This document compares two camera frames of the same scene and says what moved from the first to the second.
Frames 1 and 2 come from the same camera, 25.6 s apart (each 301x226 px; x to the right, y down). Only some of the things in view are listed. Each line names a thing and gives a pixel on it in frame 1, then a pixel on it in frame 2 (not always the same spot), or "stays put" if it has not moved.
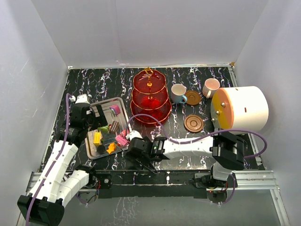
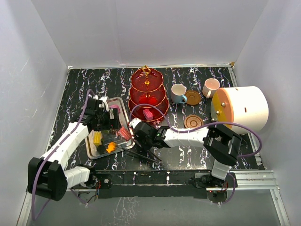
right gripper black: (137, 157) to (146, 147)
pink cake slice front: (121, 140) to (147, 114)
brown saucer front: (194, 123) stays put
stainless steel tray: (108, 140) stays put
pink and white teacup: (210, 85) stays put
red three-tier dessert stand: (150, 96) stays put
